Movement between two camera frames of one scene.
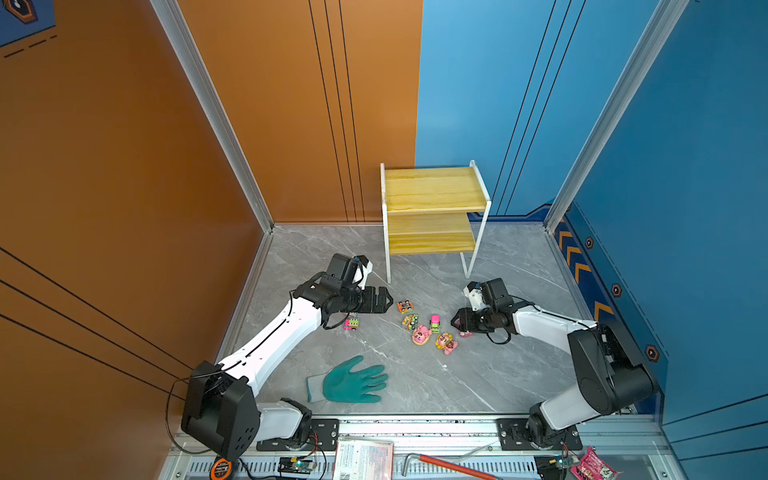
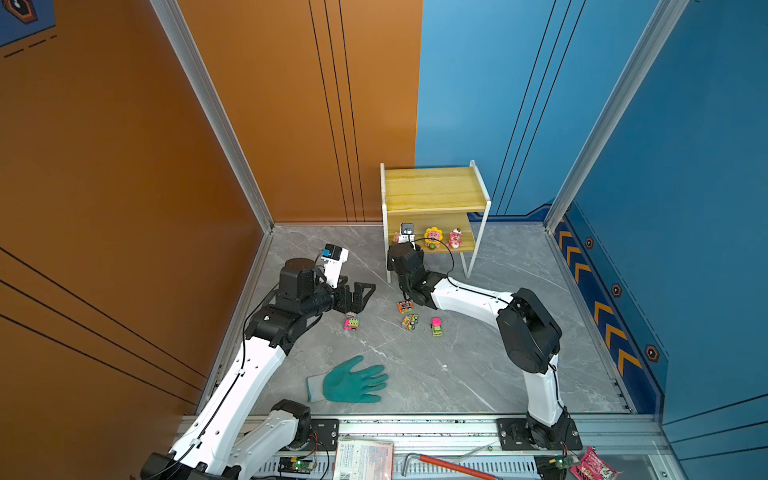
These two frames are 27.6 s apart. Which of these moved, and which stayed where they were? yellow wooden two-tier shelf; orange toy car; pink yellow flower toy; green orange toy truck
Moved: pink yellow flower toy
Stayed: green orange toy truck; yellow wooden two-tier shelf; orange toy car
